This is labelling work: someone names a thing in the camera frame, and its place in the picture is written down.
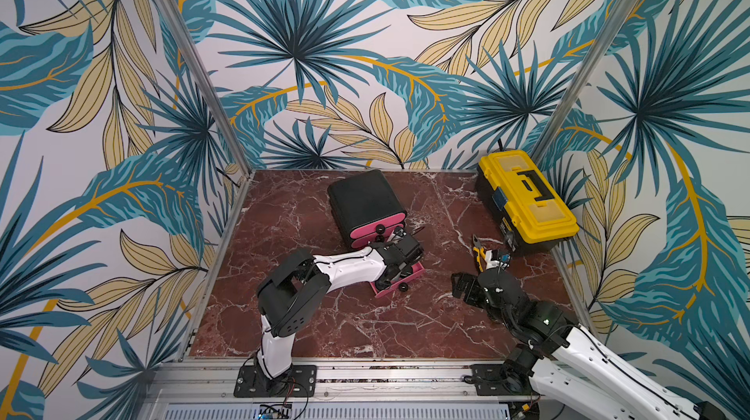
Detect yellow handled pliers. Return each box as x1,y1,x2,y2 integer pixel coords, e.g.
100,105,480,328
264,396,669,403
472,234,486,273

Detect pink top drawer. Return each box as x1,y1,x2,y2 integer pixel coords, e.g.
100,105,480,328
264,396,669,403
349,212,406,239

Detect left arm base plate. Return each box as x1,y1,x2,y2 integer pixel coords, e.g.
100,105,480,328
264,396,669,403
232,365,318,399

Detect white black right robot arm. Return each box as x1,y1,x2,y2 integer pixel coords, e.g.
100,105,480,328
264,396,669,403
451,268,725,419

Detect black pink drawer cabinet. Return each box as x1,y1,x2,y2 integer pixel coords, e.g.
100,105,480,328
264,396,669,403
327,170,407,249

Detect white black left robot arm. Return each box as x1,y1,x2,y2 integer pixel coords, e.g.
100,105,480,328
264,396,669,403
255,229,424,382

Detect aluminium front rail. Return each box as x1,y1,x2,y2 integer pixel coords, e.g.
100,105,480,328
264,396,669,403
139,358,640,404

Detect yellow black toolbox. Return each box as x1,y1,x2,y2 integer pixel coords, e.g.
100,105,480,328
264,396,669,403
476,150,580,256

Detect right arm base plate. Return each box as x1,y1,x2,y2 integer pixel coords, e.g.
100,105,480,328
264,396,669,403
462,363,540,399

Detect pink bottom drawer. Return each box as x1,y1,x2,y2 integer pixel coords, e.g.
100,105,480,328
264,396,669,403
369,263,426,298

